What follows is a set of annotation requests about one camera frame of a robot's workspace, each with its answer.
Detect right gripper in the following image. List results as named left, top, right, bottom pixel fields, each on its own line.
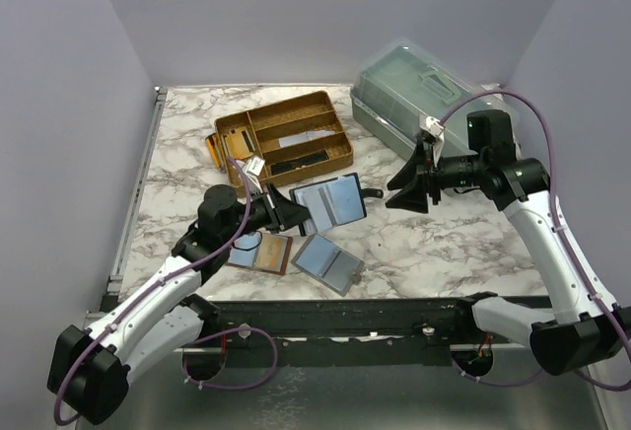
left=386, top=137, right=486, bottom=212

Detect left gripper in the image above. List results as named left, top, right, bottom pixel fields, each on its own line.
left=222, top=181, right=315, bottom=244

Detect black card holder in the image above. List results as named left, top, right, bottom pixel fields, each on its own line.
left=289, top=173, right=385, bottom=237

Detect silver card with stripe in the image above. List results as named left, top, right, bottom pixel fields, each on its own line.
left=306, top=129, right=335, bottom=140

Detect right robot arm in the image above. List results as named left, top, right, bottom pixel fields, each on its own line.
left=386, top=109, right=630, bottom=376

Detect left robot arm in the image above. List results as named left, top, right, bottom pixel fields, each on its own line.
left=47, top=184, right=311, bottom=426

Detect brown card holder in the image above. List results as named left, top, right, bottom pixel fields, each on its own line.
left=227, top=232, right=293, bottom=275

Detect black VIP card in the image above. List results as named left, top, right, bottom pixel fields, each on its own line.
left=270, top=150, right=329, bottom=175

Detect grey card holder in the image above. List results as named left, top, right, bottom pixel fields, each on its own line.
left=291, top=235, right=365, bottom=297

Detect gold cards beside tray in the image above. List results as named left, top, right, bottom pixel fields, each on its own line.
left=205, top=133, right=225, bottom=171

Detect woven rattan divider tray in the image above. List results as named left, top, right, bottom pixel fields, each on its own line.
left=207, top=91, right=354, bottom=187

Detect green clear-lid storage box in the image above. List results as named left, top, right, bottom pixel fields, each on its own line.
left=350, top=38, right=493, bottom=160

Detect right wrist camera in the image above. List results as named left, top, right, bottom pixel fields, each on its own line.
left=419, top=116, right=446, bottom=165

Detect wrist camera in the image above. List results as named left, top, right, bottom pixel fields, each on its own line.
left=419, top=116, right=446, bottom=165
left=243, top=155, right=265, bottom=177

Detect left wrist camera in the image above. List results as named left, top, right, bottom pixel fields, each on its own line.
left=243, top=155, right=265, bottom=177

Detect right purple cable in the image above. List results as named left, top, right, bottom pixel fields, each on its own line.
left=441, top=89, right=631, bottom=392

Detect purple cable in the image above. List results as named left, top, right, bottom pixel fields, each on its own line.
left=52, top=157, right=280, bottom=426
left=441, top=89, right=631, bottom=392

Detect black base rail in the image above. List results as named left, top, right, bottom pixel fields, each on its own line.
left=176, top=294, right=528, bottom=370

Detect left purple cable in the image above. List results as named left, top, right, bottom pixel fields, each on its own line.
left=52, top=157, right=280, bottom=426

